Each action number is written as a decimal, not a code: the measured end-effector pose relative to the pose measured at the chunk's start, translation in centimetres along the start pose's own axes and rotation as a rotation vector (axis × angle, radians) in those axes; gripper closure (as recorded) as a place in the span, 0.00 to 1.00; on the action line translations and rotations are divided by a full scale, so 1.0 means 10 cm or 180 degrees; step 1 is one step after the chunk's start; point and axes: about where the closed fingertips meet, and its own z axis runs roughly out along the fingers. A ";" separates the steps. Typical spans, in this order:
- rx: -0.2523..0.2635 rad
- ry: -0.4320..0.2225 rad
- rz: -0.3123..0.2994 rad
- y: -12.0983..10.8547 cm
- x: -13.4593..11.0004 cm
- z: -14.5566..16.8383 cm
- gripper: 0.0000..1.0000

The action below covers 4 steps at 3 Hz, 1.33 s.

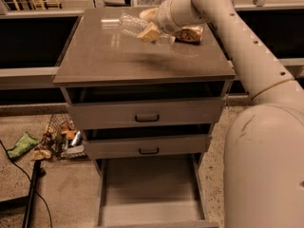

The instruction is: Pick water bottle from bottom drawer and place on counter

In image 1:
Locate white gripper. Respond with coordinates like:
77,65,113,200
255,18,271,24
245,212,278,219
138,0,181,43

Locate clear plastic water bottle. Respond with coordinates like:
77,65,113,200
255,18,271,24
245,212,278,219
120,13,175,45

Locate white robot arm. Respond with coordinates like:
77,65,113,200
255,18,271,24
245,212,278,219
141,0,304,228

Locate top grey drawer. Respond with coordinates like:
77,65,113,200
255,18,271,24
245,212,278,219
66,99,224,130

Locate grey drawer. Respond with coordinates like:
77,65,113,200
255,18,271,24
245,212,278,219
83,134,211,160
94,154,219,228
66,99,224,130

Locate grey drawer cabinet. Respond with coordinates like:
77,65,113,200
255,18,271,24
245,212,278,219
54,8,235,228

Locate middle grey drawer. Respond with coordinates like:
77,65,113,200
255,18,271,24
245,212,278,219
83,134,211,160

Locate bottom grey drawer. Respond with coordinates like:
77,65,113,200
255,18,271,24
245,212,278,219
94,154,219,228

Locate yellow snack bag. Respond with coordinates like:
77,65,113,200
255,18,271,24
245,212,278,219
174,26,203,43

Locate grey metal railing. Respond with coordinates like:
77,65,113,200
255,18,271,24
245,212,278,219
0,0,304,91

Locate yellow snack packet on floor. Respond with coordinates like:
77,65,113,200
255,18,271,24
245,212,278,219
32,149,51,161

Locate green chip bag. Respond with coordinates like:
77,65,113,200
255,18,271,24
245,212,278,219
8,131,39,160

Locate black metal stand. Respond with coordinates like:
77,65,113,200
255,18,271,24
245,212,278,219
0,161,43,228

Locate wire basket with items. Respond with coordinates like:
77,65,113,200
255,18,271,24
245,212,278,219
36,114,86,160

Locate black cable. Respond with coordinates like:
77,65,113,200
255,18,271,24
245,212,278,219
0,138,53,228

